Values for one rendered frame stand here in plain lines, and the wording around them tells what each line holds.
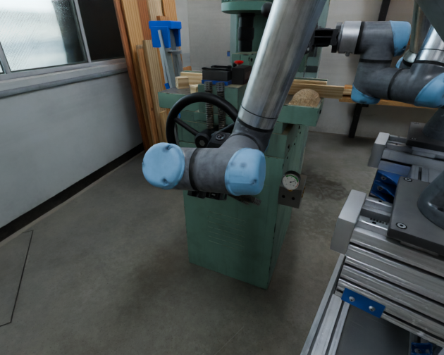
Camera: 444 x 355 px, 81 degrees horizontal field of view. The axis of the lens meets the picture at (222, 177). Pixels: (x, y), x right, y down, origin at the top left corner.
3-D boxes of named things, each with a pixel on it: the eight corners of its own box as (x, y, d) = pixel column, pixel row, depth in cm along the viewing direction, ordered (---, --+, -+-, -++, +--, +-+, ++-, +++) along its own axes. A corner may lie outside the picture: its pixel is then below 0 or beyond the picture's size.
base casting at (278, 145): (177, 140, 108) (175, 119, 103) (229, 107, 153) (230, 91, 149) (285, 159, 92) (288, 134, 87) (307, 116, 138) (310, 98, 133)
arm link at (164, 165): (180, 191, 39) (134, 187, 42) (208, 193, 50) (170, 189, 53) (185, 139, 40) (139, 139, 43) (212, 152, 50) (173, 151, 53)
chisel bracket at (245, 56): (230, 78, 98) (231, 53, 94) (243, 73, 109) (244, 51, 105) (249, 79, 96) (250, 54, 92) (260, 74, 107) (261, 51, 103)
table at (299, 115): (143, 113, 96) (140, 96, 93) (185, 96, 120) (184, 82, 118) (313, 136, 75) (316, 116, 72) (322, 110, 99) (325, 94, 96)
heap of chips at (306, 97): (287, 104, 84) (289, 92, 82) (295, 95, 95) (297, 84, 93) (316, 107, 81) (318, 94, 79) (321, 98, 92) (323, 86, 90)
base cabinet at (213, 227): (187, 262, 142) (175, 141, 107) (227, 206, 188) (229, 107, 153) (267, 291, 127) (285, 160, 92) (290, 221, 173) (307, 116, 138)
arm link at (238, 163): (269, 134, 45) (211, 134, 49) (254, 160, 36) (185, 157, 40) (270, 174, 49) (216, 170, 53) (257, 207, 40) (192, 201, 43)
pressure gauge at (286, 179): (279, 192, 92) (282, 172, 88) (282, 187, 95) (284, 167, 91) (297, 196, 89) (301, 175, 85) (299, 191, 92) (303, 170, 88)
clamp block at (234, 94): (197, 112, 87) (196, 84, 82) (214, 103, 97) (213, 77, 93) (239, 117, 82) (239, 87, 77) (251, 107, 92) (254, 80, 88)
